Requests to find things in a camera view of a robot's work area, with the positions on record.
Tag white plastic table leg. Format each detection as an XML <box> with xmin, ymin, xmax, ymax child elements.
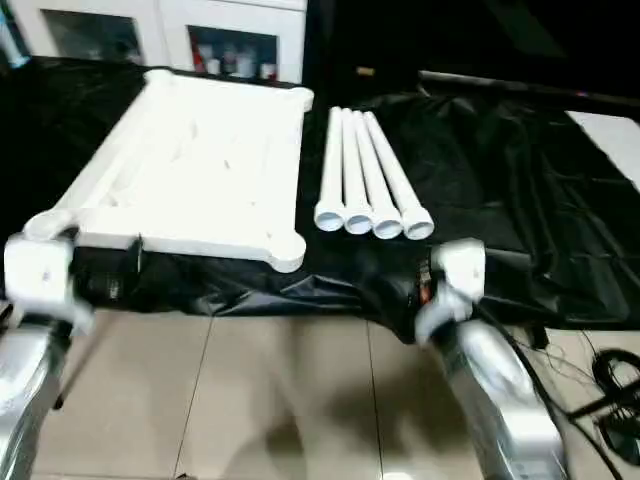
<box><xmin>340</xmin><ymin>107</ymin><xmax>375</xmax><ymax>237</ymax></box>
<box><xmin>363</xmin><ymin>109</ymin><xmax>436</xmax><ymax>242</ymax></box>
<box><xmin>313</xmin><ymin>105</ymin><xmax>347</xmax><ymax>234</ymax></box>
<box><xmin>352</xmin><ymin>108</ymin><xmax>405</xmax><ymax>241</ymax></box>

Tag white plastic table top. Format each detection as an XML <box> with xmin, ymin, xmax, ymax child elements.
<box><xmin>22</xmin><ymin>67</ymin><xmax>314</xmax><ymax>274</ymax></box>

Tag black plastic mat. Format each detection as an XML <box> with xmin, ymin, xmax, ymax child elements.
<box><xmin>0</xmin><ymin>55</ymin><xmax>640</xmax><ymax>346</ymax></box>

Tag white flat board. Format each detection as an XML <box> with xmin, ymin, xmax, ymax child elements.
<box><xmin>565</xmin><ymin>110</ymin><xmax>640</xmax><ymax>193</ymax></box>

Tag white glass-door cabinet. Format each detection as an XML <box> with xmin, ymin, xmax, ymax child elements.
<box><xmin>5</xmin><ymin>0</ymin><xmax>308</xmax><ymax>84</ymax></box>

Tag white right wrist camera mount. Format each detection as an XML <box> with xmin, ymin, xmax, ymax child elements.
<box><xmin>415</xmin><ymin>238</ymin><xmax>488</xmax><ymax>331</ymax></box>

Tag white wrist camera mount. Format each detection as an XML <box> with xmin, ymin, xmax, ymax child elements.
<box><xmin>415</xmin><ymin>238</ymin><xmax>488</xmax><ymax>331</ymax></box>
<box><xmin>2</xmin><ymin>230</ymin><xmax>81</xmax><ymax>326</ymax></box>

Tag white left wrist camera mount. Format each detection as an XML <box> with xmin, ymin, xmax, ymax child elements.
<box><xmin>2</xmin><ymin>230</ymin><xmax>81</xmax><ymax>326</ymax></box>

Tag dark metal rail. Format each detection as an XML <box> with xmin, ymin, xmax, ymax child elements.
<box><xmin>418</xmin><ymin>70</ymin><xmax>640</xmax><ymax>109</ymax></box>

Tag black floor cables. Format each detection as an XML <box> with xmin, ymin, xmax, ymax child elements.
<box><xmin>540</xmin><ymin>325</ymin><xmax>640</xmax><ymax>463</ymax></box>

